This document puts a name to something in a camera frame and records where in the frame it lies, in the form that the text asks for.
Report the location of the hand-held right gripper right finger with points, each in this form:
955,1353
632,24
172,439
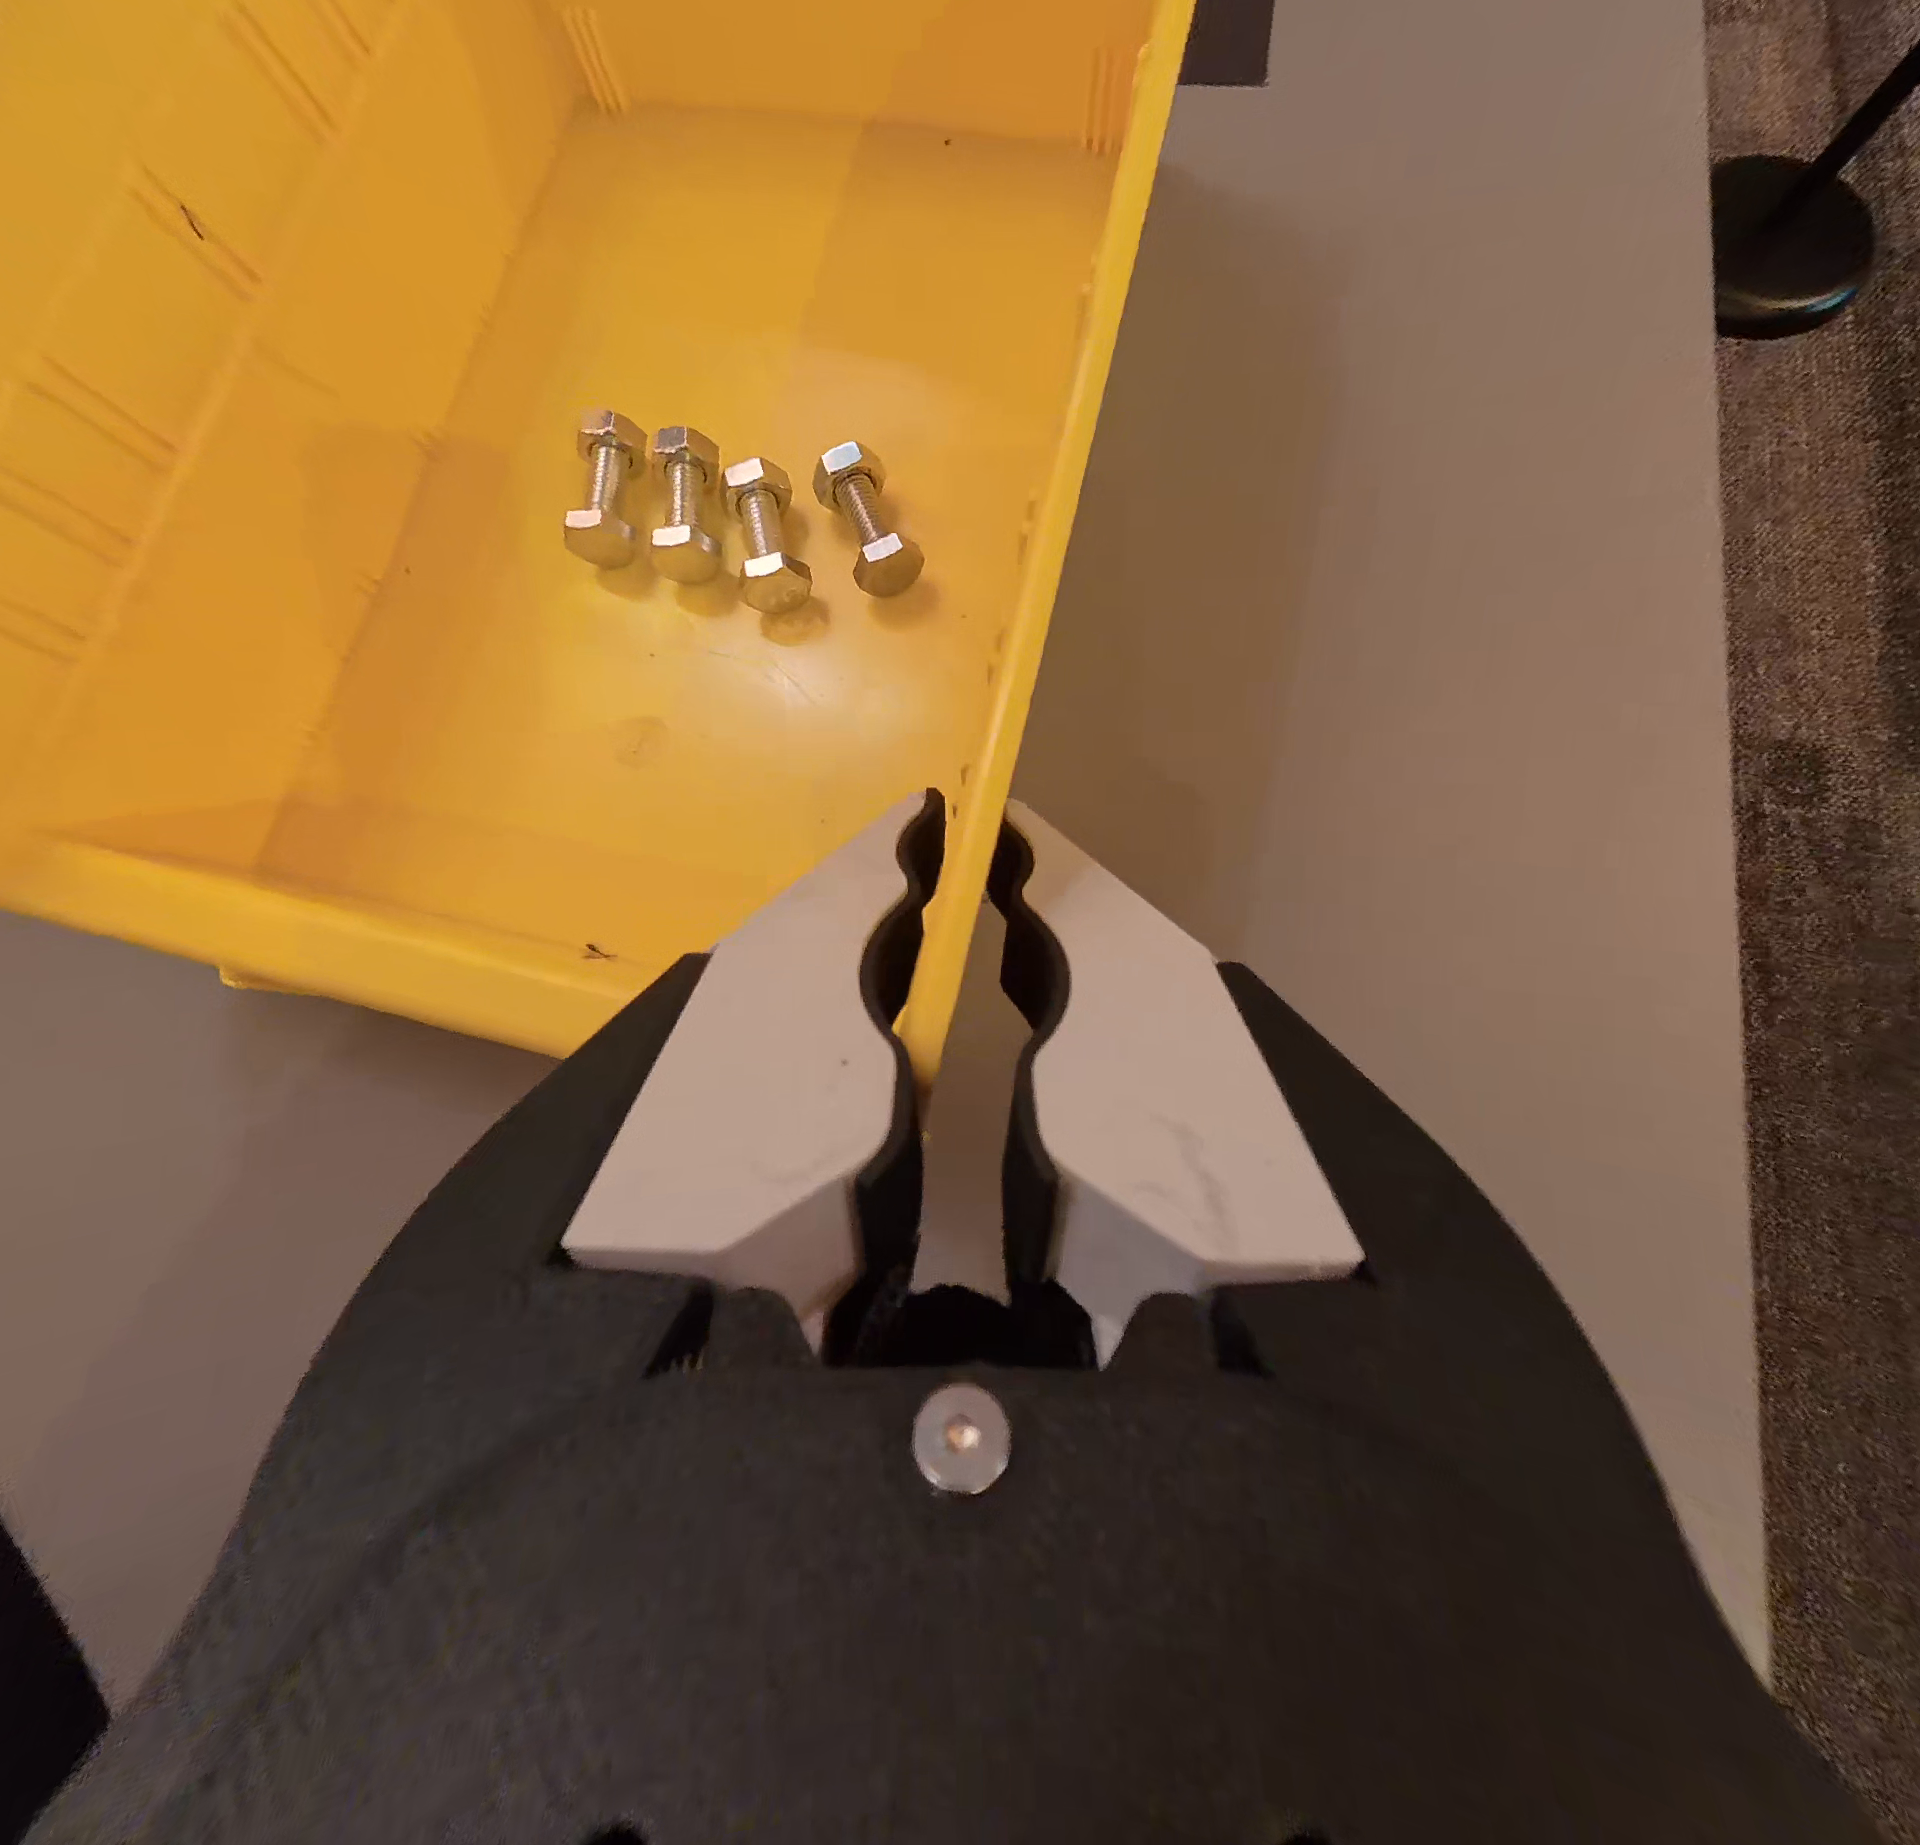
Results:
1185,1123

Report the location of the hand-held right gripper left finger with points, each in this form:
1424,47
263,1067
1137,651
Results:
734,1123

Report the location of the yellow plastic bin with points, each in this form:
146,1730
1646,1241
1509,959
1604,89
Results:
675,302

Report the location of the steel hex bolt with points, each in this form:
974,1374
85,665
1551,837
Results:
686,556
603,540
888,569
776,585

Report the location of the thin black pole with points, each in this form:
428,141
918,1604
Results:
1794,248

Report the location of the black tape strip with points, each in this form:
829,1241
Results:
1237,23

